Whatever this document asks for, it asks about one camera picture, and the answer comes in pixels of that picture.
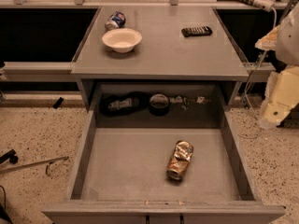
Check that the crushed blue soda can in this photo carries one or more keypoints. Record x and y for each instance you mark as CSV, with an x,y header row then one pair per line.
x,y
116,21

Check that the grey cabinet with counter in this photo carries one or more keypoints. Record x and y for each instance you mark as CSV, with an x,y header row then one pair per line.
x,y
116,87

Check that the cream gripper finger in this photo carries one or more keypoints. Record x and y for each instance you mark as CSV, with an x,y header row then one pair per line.
x,y
269,41
281,97

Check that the metal rod on floor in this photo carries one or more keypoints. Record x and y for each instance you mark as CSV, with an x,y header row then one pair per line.
x,y
34,164

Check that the open grey top drawer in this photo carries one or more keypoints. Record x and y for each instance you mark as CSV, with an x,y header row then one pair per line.
x,y
120,178

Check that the white bowl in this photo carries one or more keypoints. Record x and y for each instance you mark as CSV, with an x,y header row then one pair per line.
x,y
122,40

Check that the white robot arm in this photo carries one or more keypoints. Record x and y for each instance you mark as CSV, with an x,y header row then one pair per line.
x,y
287,50

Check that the crumpled paper scraps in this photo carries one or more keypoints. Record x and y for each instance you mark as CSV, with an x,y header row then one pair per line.
x,y
186,103

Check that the black remote control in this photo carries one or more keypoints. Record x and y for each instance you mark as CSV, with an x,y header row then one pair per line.
x,y
197,31

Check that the crushed orange soda can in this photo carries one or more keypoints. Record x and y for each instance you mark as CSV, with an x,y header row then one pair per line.
x,y
180,159

